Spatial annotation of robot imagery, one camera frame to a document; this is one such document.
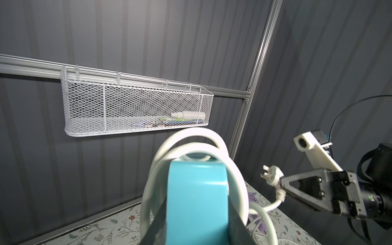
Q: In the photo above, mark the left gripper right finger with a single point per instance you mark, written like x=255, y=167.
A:
x=237, y=233

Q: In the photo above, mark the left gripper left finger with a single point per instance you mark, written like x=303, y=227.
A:
x=156, y=234

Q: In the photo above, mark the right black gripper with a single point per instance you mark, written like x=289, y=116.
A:
x=322, y=190

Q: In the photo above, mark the teal power strip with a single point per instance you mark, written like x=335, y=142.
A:
x=197, y=204

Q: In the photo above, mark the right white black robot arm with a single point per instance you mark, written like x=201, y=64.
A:
x=365, y=194

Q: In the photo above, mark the floral table mat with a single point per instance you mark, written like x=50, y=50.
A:
x=122, y=228

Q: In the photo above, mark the markers in white basket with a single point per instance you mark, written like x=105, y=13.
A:
x=176, y=119

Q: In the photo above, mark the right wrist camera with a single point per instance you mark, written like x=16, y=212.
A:
x=316, y=146

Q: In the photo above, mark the white wire mesh basket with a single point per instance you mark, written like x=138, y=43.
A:
x=104, y=106

